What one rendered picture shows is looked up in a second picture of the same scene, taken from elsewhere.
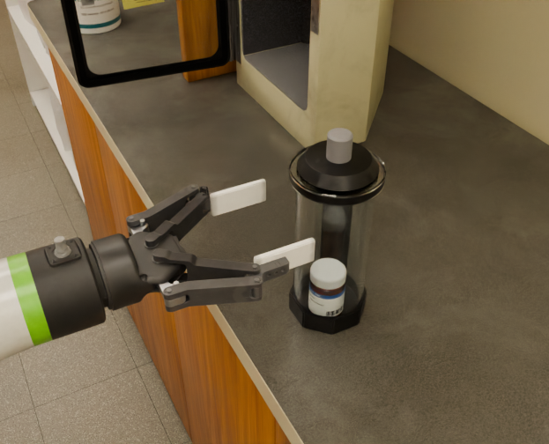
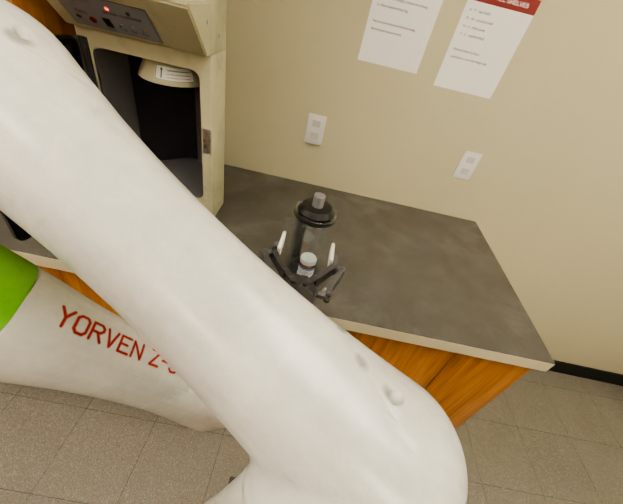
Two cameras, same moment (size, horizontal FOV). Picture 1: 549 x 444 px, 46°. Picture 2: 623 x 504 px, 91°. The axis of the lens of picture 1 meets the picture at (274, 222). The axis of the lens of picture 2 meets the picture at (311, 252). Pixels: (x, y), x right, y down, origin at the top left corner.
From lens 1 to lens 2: 0.60 m
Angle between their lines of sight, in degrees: 49
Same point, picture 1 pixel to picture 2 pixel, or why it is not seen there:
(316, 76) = (211, 176)
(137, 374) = (91, 411)
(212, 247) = not seen: hidden behind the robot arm
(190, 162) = not seen: hidden behind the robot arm
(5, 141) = not seen: outside the picture
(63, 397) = (48, 468)
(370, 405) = (352, 295)
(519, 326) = (350, 243)
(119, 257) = (306, 293)
